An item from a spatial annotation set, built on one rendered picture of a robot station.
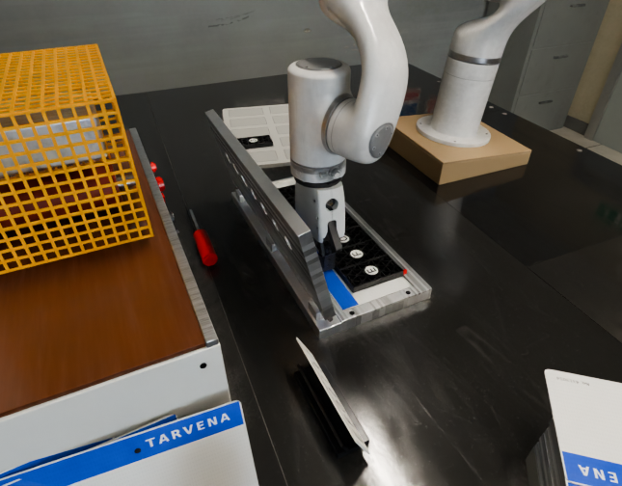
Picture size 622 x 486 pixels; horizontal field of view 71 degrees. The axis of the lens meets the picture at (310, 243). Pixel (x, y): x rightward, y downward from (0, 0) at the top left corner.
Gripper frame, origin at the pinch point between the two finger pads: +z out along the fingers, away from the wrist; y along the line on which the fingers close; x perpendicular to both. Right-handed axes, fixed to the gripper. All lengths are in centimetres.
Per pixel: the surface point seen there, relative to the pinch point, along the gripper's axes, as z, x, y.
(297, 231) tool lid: -16.6, 9.6, -13.9
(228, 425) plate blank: -5.6, 24.0, -28.0
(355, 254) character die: 0.9, -6.3, -2.6
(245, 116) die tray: 3, -11, 72
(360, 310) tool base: 1.9, -0.6, -14.0
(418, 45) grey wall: 33, -188, 218
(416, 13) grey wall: 11, -183, 218
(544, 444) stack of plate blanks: -2.0, -6.5, -42.5
